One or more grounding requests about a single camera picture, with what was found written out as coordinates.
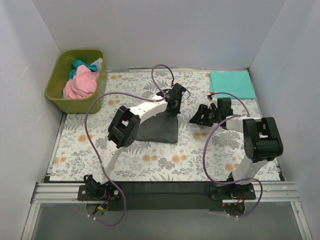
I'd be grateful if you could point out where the dark grey t shirt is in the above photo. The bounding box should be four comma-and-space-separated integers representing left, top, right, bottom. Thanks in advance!
136, 111, 179, 144

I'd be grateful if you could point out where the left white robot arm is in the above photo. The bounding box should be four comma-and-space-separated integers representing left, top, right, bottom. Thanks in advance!
84, 83, 187, 200

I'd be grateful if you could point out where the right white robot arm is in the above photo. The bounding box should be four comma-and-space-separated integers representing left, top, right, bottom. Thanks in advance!
189, 97, 284, 200

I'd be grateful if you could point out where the folded teal t shirt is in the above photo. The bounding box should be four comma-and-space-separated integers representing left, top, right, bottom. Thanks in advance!
209, 71, 256, 100

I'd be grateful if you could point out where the white plastic bag in bin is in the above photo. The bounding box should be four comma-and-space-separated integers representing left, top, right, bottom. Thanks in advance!
92, 57, 103, 72

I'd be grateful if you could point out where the pink t shirt in bin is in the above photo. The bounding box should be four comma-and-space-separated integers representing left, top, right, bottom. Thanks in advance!
62, 65, 100, 99

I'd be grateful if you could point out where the teal cloth in bin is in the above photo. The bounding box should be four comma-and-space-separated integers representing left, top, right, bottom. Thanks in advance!
69, 60, 100, 79

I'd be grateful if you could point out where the green plastic laundry bin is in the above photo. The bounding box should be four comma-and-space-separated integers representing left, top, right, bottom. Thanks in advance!
44, 48, 107, 114

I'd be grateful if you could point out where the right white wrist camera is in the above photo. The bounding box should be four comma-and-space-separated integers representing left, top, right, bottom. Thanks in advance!
207, 92, 218, 110

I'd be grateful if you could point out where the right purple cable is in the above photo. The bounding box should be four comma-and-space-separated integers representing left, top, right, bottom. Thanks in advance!
202, 91, 264, 219

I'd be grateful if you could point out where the purple cable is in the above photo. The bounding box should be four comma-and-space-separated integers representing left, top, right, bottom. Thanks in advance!
84, 64, 127, 227
202, 91, 264, 219

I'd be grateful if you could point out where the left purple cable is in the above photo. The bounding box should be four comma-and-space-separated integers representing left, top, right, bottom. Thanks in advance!
84, 64, 127, 227

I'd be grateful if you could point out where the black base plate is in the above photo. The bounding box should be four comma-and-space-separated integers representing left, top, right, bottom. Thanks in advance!
77, 181, 256, 211

